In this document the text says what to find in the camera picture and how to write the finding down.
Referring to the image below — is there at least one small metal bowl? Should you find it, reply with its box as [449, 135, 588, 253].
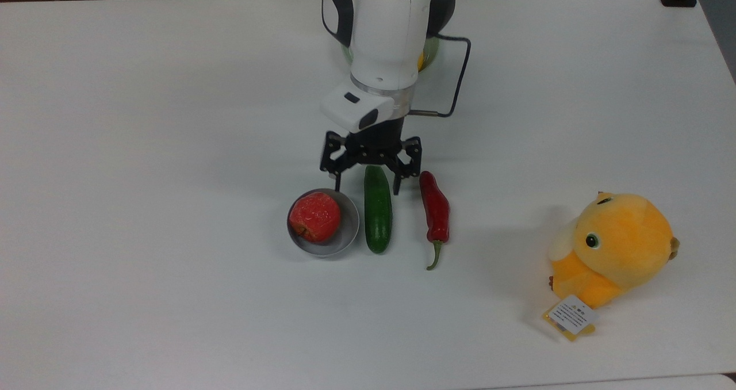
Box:
[286, 189, 361, 258]

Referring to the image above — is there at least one red chili pepper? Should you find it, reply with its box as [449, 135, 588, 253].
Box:
[419, 170, 451, 271]

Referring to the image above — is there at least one orange plush dinosaur toy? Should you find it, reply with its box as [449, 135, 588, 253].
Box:
[542, 191, 681, 342]

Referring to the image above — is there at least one red apple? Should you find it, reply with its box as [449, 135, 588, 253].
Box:
[289, 192, 342, 244]

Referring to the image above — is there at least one pale green plate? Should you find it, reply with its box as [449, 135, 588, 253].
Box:
[339, 33, 441, 73]

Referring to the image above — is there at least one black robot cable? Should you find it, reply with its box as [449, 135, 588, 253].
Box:
[409, 33, 472, 118]

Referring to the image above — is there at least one green cucumber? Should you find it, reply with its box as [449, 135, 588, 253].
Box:
[364, 165, 393, 254]

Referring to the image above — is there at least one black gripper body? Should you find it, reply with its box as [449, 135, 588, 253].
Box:
[344, 117, 406, 166]

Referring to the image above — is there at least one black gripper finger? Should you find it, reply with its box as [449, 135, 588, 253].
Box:
[393, 137, 423, 196]
[319, 130, 348, 193]

